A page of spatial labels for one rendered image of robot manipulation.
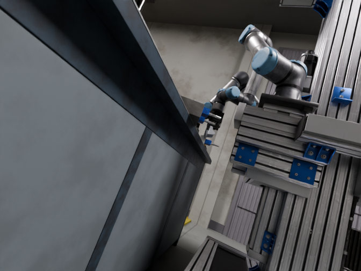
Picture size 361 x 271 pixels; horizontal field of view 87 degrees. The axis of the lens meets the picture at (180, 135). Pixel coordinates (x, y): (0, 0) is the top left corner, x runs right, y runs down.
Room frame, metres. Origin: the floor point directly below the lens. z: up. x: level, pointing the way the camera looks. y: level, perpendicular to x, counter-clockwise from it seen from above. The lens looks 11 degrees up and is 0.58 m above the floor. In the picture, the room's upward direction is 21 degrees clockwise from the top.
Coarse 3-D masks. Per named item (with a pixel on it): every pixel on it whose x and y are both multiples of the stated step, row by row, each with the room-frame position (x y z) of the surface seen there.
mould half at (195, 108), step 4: (184, 100) 0.68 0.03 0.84; (188, 100) 0.68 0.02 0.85; (192, 100) 0.68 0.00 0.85; (188, 104) 0.68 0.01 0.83; (192, 104) 0.68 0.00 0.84; (196, 104) 0.68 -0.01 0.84; (200, 104) 0.68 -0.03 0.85; (204, 104) 0.68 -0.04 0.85; (188, 108) 0.68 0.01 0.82; (192, 108) 0.68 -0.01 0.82; (196, 108) 0.68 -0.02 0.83; (200, 108) 0.68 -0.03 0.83; (192, 112) 0.68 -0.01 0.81; (196, 112) 0.68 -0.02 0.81; (200, 112) 0.68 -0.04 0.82; (192, 116) 0.70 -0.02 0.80; (196, 116) 0.68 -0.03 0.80; (192, 120) 0.75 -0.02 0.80; (196, 120) 0.73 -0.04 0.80
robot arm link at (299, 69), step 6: (294, 60) 0.78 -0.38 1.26; (294, 66) 0.76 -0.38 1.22; (300, 66) 0.77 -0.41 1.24; (288, 72) 0.76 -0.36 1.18; (294, 72) 0.76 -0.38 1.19; (300, 72) 0.77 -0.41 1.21; (306, 72) 0.78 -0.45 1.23; (288, 78) 0.78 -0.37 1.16; (294, 78) 0.77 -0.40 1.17; (300, 78) 0.78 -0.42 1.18; (276, 84) 0.84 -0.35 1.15; (294, 84) 0.77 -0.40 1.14; (300, 84) 0.78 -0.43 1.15
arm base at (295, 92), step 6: (282, 84) 0.80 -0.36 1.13; (288, 84) 0.78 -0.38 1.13; (276, 90) 0.82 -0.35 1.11; (282, 90) 0.79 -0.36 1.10; (288, 90) 0.78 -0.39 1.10; (294, 90) 0.77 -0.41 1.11; (300, 90) 0.78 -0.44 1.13; (282, 96) 0.77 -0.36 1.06; (288, 96) 0.76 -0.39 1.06; (294, 96) 0.76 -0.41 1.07; (300, 96) 0.78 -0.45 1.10
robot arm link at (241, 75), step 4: (240, 72) 1.38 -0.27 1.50; (244, 72) 1.39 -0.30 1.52; (236, 76) 1.37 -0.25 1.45; (240, 76) 1.36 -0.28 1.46; (244, 76) 1.37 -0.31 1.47; (248, 76) 1.40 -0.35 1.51; (232, 80) 1.39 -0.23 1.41; (236, 80) 1.37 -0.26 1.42; (240, 80) 1.37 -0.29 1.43; (244, 80) 1.38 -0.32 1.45; (228, 84) 1.39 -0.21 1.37; (232, 84) 1.38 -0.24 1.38; (236, 84) 1.39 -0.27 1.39; (240, 84) 1.39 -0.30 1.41; (224, 88) 1.40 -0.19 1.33; (212, 100) 1.42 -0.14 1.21; (208, 104) 1.40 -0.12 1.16; (212, 104) 1.41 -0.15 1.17; (208, 108) 1.40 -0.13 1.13
